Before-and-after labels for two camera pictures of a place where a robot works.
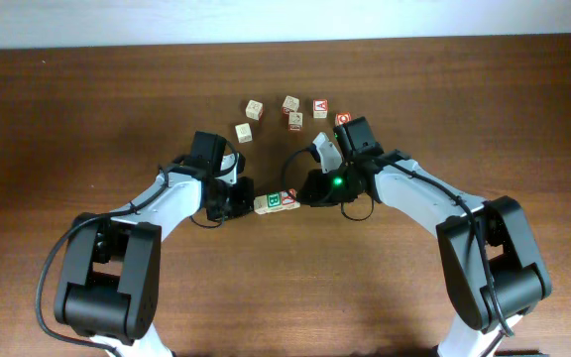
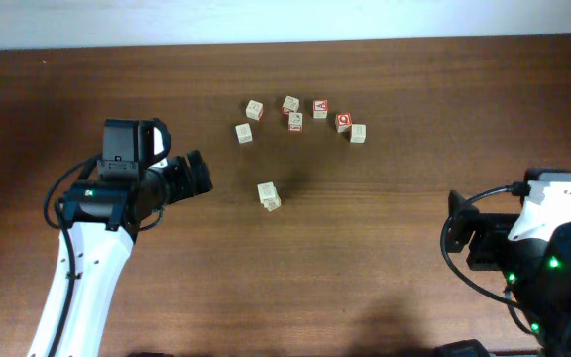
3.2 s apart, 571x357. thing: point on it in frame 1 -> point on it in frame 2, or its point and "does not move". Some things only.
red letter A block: (320, 108) does not move
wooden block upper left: (254, 109) does not move
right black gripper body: (308, 191) -> (471, 234)
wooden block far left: (244, 132) does not move
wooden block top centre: (290, 104) does not move
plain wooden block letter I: (261, 205) -> (266, 189)
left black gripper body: (231, 198) -> (171, 183)
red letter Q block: (342, 118) does not move
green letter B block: (274, 200) does not move
